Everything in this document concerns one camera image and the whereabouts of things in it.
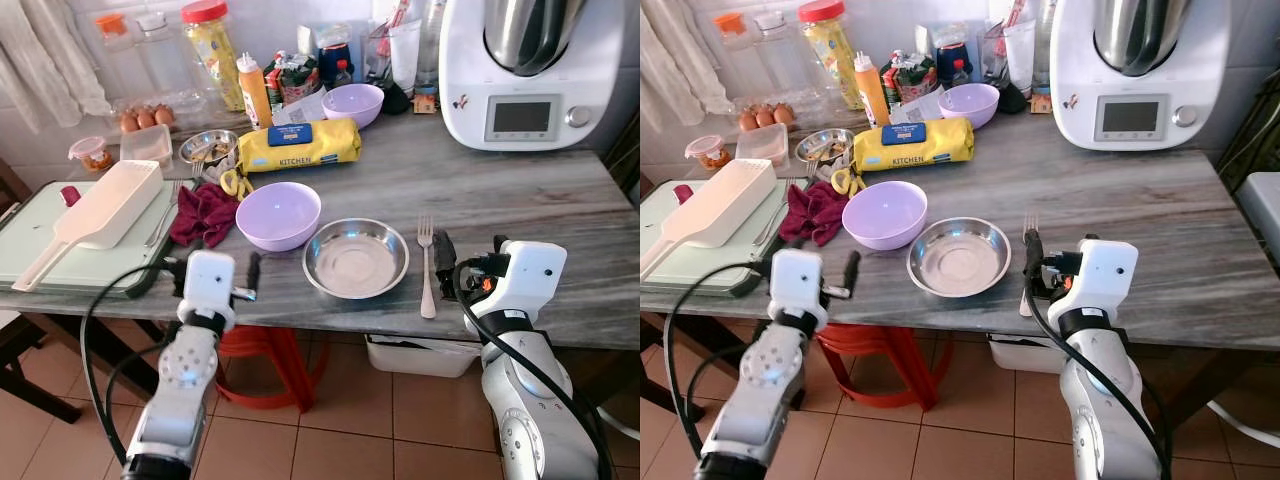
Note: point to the small wooden house ornament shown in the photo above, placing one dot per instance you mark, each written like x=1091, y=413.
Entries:
x=425, y=101
x=1041, y=100

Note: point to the silver fork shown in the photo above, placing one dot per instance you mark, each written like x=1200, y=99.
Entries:
x=427, y=285
x=1027, y=222

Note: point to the red plastic stool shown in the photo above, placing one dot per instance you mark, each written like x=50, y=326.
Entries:
x=885, y=365
x=285, y=365

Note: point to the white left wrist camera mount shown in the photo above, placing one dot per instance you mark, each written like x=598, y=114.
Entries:
x=207, y=283
x=795, y=283

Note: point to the red lidded jar yellow contents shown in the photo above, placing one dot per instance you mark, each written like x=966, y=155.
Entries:
x=213, y=55
x=830, y=55

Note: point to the white plastic bin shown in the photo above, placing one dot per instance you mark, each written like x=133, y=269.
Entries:
x=1025, y=353
x=420, y=357

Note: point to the clear utensil holder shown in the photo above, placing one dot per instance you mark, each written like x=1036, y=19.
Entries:
x=392, y=45
x=1008, y=45

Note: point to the large purple bowl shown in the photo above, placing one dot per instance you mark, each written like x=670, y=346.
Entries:
x=885, y=211
x=278, y=212

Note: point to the clear bottle white cap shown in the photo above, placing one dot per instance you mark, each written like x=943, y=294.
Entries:
x=162, y=55
x=780, y=55

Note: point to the small red object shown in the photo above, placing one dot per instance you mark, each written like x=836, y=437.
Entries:
x=683, y=194
x=70, y=196

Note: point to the yellow kitchen towel pack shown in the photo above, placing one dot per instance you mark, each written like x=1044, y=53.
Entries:
x=300, y=148
x=915, y=147

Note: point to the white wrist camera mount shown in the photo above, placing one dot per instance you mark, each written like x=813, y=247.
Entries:
x=795, y=283
x=207, y=283
x=533, y=275
x=1108, y=272

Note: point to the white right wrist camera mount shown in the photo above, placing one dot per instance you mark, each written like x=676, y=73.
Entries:
x=1108, y=272
x=533, y=275

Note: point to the brown egg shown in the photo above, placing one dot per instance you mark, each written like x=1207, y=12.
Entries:
x=129, y=122
x=765, y=116
x=783, y=113
x=147, y=118
x=164, y=115
x=747, y=120

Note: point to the small purple bowl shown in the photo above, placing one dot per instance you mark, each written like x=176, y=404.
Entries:
x=353, y=104
x=969, y=103

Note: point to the large steel bowl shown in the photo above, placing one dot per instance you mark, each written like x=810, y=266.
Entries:
x=355, y=260
x=958, y=258

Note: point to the white kitchen food processor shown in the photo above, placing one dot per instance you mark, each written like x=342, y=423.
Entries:
x=530, y=110
x=1140, y=110

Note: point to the dark wooden chair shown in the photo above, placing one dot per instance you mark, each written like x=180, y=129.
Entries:
x=20, y=350

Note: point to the small steel bowl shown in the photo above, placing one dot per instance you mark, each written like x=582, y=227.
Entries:
x=824, y=148
x=208, y=150

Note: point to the white paper packet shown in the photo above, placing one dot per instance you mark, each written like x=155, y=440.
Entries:
x=918, y=106
x=300, y=108

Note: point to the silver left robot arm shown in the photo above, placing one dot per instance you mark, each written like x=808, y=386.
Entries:
x=182, y=375
x=765, y=375

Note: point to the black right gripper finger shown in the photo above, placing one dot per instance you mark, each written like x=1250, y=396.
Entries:
x=445, y=260
x=1033, y=260

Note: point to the orange sauce bottle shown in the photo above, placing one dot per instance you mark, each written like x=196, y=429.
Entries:
x=871, y=93
x=254, y=95

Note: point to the small pink lidded jar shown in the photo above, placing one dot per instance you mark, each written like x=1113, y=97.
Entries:
x=708, y=152
x=90, y=154

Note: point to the clear bottle orange cap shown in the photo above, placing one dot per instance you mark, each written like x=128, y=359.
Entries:
x=735, y=55
x=118, y=55

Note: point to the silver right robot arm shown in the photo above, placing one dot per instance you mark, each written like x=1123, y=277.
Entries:
x=525, y=395
x=1100, y=400

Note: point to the pale green cutting board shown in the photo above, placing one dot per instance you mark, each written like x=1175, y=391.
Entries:
x=45, y=255
x=700, y=262

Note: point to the dark blue jar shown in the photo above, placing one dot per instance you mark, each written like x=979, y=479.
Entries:
x=950, y=55
x=333, y=55

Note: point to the clear plastic food box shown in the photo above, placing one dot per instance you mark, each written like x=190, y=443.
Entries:
x=762, y=143
x=146, y=145

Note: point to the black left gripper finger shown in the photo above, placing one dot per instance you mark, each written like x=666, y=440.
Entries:
x=851, y=270
x=255, y=272

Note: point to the dark red cloth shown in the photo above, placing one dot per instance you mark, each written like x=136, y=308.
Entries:
x=205, y=215
x=815, y=213

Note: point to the green red snack packet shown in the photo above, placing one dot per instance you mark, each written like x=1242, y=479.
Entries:
x=293, y=78
x=908, y=78

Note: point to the white hanging cloth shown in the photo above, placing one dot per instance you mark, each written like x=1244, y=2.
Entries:
x=50, y=55
x=680, y=50

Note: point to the white grey chair seat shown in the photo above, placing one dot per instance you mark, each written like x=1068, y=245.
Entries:
x=1260, y=215

